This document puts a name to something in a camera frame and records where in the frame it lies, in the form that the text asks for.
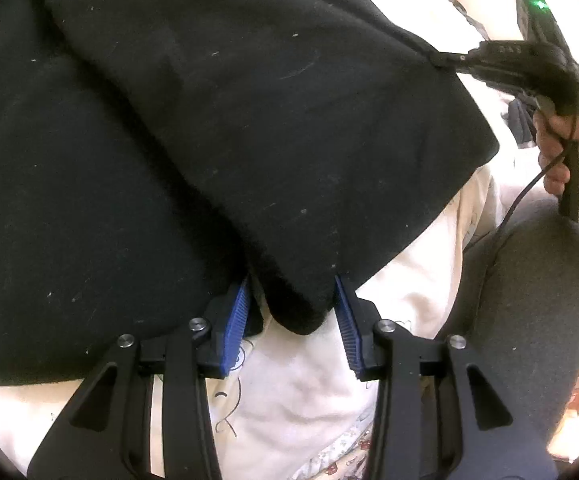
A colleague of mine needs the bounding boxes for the person's grey trouser leg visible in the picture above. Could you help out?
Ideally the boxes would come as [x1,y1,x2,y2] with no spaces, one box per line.
[439,199,579,466]

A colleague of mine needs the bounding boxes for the black pants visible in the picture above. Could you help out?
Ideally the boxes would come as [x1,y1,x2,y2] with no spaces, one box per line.
[0,0,501,387]

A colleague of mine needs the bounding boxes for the bear print blanket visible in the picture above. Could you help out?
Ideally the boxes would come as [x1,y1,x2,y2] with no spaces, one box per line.
[0,0,579,480]

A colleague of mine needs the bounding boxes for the floral print sheet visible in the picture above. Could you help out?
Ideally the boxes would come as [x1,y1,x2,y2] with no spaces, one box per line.
[292,417,376,480]

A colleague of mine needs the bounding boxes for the dark charcoal garment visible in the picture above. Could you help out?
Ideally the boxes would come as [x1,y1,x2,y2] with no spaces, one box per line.
[505,100,540,150]

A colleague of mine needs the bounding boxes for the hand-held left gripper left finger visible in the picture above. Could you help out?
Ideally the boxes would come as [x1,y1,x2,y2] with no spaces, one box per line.
[26,280,265,480]

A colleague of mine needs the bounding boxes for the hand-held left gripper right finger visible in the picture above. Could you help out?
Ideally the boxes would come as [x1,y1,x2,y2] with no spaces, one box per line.
[333,275,560,480]

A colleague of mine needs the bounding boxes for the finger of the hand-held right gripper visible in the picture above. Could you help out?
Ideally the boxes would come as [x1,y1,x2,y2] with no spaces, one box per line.
[429,50,473,70]

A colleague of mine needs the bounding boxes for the black cable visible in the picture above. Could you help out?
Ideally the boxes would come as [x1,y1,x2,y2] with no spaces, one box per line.
[492,110,579,251]

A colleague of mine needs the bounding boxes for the person's right hand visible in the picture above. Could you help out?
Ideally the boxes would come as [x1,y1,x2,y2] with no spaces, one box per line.
[533,110,579,236]

